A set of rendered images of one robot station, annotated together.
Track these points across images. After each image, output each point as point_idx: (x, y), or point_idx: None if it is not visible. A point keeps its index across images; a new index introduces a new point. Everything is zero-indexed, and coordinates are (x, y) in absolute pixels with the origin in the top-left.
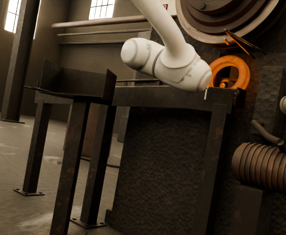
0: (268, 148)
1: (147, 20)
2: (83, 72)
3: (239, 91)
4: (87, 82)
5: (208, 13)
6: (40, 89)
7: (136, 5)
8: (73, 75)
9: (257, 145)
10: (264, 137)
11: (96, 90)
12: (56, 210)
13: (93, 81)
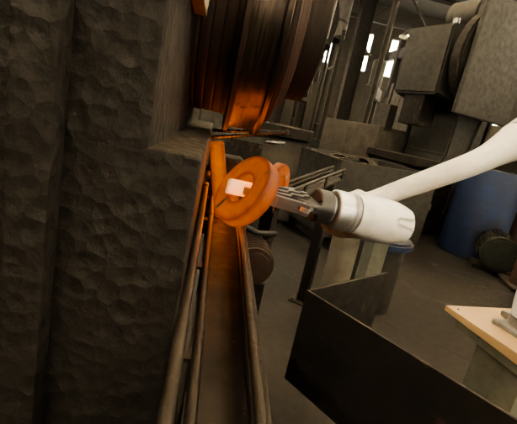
0: (264, 242)
1: (417, 194)
2: (413, 364)
3: None
4: (382, 383)
5: (290, 98)
6: None
7: (435, 188)
8: (450, 409)
9: (263, 244)
10: (258, 235)
11: (342, 378)
12: None
13: (362, 361)
